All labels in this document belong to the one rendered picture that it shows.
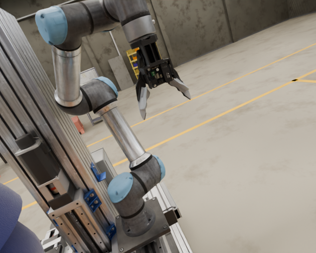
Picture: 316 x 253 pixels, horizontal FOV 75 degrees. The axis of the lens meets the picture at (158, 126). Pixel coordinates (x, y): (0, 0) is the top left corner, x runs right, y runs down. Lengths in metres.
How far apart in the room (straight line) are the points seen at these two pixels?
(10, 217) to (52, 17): 0.42
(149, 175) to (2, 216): 0.71
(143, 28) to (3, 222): 0.44
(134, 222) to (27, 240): 0.68
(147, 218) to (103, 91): 0.56
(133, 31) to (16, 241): 0.44
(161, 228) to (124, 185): 0.24
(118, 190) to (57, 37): 0.56
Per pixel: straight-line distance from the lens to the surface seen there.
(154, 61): 0.53
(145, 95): 0.55
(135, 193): 0.87
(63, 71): 0.67
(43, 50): 13.99
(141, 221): 0.93
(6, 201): 0.25
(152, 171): 0.90
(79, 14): 0.57
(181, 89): 0.60
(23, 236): 0.28
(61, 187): 0.95
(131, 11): 0.53
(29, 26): 14.25
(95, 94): 0.88
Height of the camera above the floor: 1.69
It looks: 20 degrees down
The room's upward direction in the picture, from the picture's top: 22 degrees counter-clockwise
